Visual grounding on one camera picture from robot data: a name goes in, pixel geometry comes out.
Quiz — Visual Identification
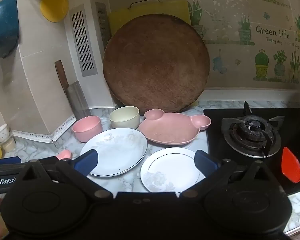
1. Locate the pink bowl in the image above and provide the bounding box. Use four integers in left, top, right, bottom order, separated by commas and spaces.
72, 115, 103, 143

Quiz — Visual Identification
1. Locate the small white floral plate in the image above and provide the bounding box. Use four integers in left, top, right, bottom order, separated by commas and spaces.
140, 147, 207, 193

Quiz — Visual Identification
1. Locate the black burner grate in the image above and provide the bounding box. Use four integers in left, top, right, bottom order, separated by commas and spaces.
221, 101, 286, 159

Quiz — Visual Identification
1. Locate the black gas stove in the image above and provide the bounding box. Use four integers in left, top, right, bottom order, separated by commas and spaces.
203, 101, 300, 198

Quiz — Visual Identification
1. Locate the silver vent grille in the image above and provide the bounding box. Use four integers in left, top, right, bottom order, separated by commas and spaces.
95, 2, 113, 48
69, 4, 98, 77

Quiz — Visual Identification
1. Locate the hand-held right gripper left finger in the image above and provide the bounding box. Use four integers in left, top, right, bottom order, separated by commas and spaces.
21, 149, 113, 203

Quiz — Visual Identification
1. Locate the yellow hanging colander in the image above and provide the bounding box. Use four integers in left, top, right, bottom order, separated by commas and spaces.
40, 0, 69, 23

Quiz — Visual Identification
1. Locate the round wooden cutting board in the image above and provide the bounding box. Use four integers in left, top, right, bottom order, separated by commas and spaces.
102, 13, 211, 113

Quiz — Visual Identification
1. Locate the pink bear-shaped plate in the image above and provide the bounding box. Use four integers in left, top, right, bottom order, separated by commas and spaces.
139, 109, 212, 146

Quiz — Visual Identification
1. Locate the white patterned cup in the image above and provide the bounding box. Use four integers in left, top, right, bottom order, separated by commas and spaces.
0, 123, 10, 143

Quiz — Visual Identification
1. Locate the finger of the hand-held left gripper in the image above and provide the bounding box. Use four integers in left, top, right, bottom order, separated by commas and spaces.
0, 156, 22, 166
37, 156, 58, 166

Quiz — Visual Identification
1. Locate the cleaver with wooden handle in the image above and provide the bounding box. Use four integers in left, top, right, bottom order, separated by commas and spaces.
54, 60, 92, 121

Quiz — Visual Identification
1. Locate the yellow plastic cutting board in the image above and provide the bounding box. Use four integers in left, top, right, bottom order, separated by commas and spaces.
107, 0, 191, 38

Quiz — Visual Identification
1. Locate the large white plate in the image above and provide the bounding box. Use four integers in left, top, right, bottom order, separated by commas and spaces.
79, 128, 148, 177

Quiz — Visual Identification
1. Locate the beige cup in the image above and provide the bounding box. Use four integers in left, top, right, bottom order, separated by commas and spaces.
1, 137, 17, 153

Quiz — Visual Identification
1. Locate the red spatula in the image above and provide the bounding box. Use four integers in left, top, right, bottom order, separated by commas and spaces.
281, 146, 300, 184

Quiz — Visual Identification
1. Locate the cream bowl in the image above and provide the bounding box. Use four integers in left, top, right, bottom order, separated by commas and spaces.
109, 106, 140, 130

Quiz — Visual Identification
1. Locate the cactus wall sticker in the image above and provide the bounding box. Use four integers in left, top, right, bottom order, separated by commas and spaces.
187, 0, 300, 84

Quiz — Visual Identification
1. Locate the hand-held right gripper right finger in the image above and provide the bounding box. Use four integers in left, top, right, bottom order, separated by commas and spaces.
179, 150, 274, 202

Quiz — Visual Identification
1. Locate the blue hanging basin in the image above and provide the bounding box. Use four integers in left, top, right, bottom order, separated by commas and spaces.
0, 0, 20, 67

